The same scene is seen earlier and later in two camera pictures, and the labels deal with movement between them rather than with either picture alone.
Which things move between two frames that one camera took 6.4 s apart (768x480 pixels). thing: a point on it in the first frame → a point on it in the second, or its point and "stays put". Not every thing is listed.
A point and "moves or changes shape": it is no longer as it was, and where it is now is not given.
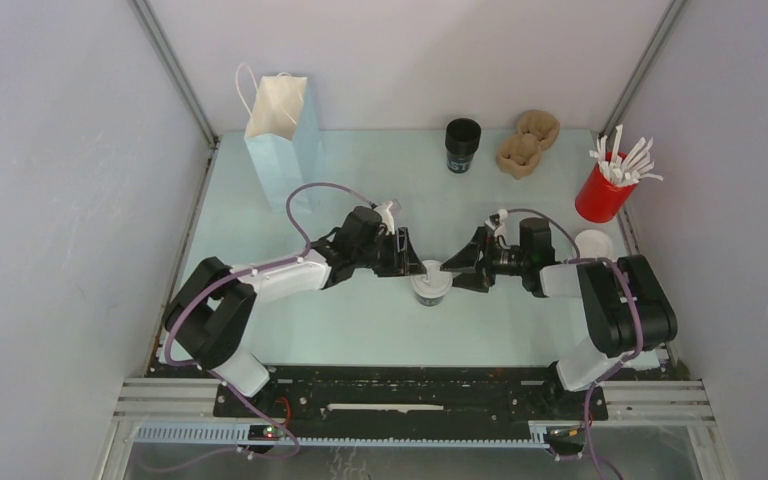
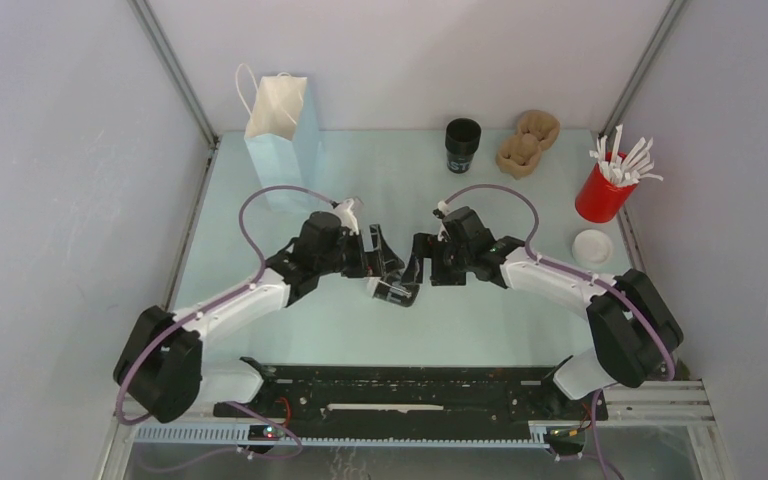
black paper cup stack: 462,140 stays put
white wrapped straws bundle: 628,172 stays put
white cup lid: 436,283 moves or changes shape
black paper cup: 430,301 → 399,294
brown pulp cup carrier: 521,153 stays put
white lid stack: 593,243 stays put
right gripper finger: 463,261 → 421,251
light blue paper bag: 283,140 stays put
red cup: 599,200 stays put
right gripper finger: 471,281 → 442,267
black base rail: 410,401 stays put
